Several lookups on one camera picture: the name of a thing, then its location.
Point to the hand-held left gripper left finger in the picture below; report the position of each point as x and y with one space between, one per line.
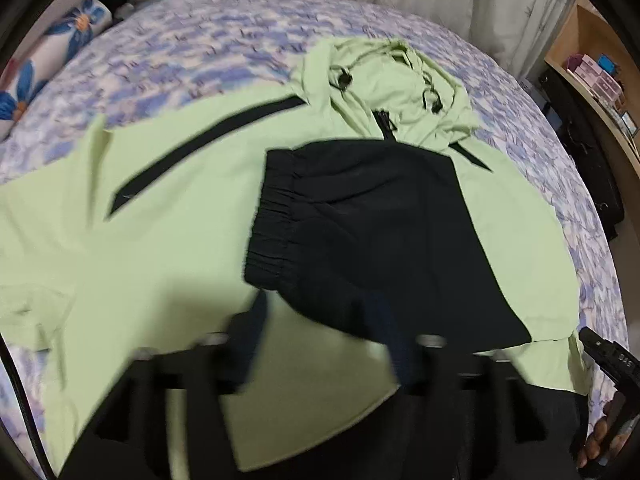
254 321

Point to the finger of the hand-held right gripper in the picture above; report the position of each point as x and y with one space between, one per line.
595 347

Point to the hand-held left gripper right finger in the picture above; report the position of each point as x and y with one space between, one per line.
386 332

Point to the green and black hooded jacket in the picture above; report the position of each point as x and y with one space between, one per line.
165 200

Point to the person's right hand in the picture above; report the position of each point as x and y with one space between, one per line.
597 435

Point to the stack of pink boxes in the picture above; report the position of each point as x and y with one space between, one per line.
595 80

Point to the blue floral bed sheet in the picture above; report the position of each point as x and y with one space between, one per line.
210 45

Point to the small blue box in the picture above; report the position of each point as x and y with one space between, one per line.
608 64

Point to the wooden shelf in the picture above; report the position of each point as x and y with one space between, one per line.
582 30

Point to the white pillow with blue flowers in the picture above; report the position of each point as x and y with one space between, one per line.
47 45

